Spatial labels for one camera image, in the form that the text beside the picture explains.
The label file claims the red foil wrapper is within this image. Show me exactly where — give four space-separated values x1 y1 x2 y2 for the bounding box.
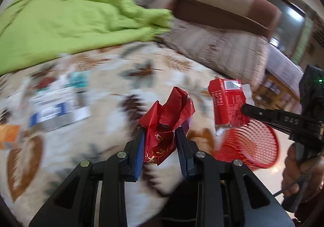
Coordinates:
138 87 195 165

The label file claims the red snack box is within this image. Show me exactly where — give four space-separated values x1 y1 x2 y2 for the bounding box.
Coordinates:
208 77 250 136

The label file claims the white medicine box blue text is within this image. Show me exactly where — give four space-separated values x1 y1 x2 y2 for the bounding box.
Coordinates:
29 87 76 108

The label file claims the orange ointment box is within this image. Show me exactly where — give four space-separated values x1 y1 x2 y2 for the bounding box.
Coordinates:
0 124 20 150

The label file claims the person's right hand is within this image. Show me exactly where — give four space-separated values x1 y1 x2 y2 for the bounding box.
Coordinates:
281 144 323 201

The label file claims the wooden side table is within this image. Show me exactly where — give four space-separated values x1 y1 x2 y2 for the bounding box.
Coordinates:
253 45 303 114

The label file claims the red mesh waste basket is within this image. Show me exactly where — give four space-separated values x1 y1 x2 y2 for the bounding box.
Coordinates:
213 119 280 171

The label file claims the leaf pattern fleece blanket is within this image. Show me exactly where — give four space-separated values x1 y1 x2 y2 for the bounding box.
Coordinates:
0 39 254 227

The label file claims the dark window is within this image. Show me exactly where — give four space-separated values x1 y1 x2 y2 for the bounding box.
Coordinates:
267 0 316 65

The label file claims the teal white packet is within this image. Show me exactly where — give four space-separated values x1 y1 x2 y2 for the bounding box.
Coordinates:
68 71 90 88

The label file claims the striped brown pillow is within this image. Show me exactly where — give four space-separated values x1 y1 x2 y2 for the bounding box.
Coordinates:
156 19 269 90

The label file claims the brown beige headboard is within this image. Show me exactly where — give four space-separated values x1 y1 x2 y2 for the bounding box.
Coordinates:
158 0 282 38

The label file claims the green quilt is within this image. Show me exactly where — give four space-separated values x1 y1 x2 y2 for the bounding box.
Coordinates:
1 0 174 74

